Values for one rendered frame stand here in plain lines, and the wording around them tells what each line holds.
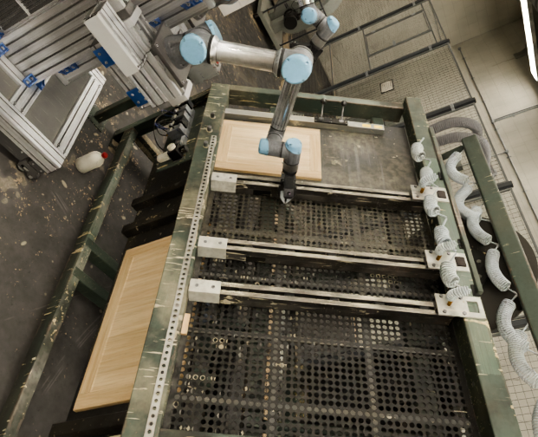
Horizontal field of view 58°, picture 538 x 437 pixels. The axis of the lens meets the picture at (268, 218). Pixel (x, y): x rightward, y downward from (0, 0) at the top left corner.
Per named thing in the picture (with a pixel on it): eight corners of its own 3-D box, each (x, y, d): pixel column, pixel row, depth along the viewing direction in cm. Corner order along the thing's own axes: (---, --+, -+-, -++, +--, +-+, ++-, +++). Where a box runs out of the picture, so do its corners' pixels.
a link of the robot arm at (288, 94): (294, 35, 209) (263, 134, 237) (290, 42, 200) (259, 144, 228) (319, 44, 209) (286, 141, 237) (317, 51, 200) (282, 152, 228)
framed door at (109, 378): (128, 252, 272) (126, 250, 270) (211, 225, 252) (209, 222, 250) (75, 412, 209) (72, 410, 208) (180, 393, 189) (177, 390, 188)
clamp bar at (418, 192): (212, 179, 249) (213, 142, 232) (439, 203, 252) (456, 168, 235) (210, 192, 242) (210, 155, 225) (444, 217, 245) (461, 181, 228)
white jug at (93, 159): (77, 154, 294) (102, 143, 287) (88, 166, 300) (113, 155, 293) (72, 165, 287) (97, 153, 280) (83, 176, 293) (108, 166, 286)
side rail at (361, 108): (230, 99, 312) (230, 84, 304) (398, 117, 315) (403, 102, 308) (229, 104, 308) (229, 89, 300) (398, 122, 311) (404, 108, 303)
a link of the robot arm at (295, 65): (186, 53, 209) (310, 76, 206) (176, 63, 197) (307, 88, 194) (188, 24, 202) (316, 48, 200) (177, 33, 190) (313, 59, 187)
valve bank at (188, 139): (159, 101, 287) (193, 85, 278) (173, 119, 296) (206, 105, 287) (139, 153, 252) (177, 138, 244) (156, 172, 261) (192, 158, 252)
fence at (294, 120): (225, 114, 291) (225, 107, 288) (381, 130, 293) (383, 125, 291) (224, 118, 287) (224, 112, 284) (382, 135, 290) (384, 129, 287)
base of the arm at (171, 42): (160, 47, 206) (179, 37, 203) (167, 30, 217) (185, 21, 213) (181, 75, 216) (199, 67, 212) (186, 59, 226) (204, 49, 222)
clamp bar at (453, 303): (191, 284, 203) (190, 247, 186) (469, 311, 206) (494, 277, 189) (187, 304, 196) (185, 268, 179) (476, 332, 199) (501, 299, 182)
